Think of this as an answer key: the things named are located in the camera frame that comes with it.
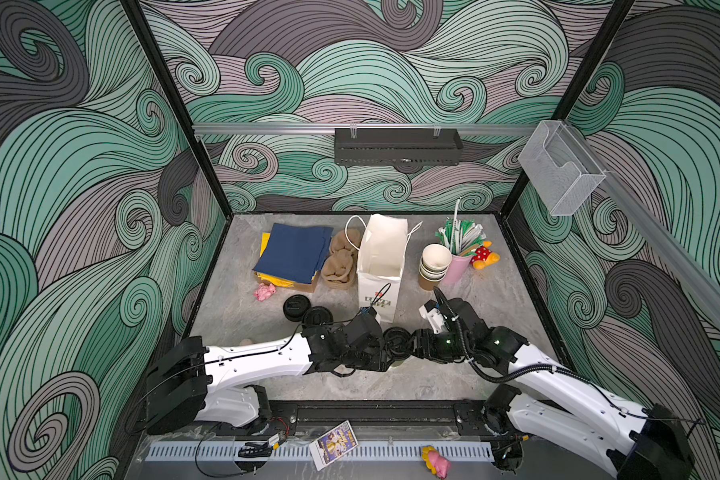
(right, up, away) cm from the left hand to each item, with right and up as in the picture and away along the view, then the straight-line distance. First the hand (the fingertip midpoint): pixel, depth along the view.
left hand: (390, 359), depth 74 cm
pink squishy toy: (-38, +14, +20) cm, 45 cm away
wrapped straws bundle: (+25, +31, +19) cm, 44 cm away
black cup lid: (+2, +4, +1) cm, 4 cm away
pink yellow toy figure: (+9, -20, -8) cm, 23 cm away
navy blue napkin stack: (-30, +26, +27) cm, 48 cm away
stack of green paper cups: (+15, +22, +14) cm, 30 cm away
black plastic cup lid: (-19, +10, +6) cm, 22 cm away
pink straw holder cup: (+23, +21, +19) cm, 37 cm away
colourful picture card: (-14, -18, -5) cm, 23 cm away
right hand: (+5, +1, +1) cm, 5 cm away
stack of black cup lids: (-28, +9, +18) cm, 34 cm away
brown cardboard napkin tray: (-27, +14, +22) cm, 38 cm away
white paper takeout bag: (0, +21, +25) cm, 33 cm away
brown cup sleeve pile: (-14, +20, +23) cm, 34 cm away
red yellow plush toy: (+36, +24, +27) cm, 51 cm away
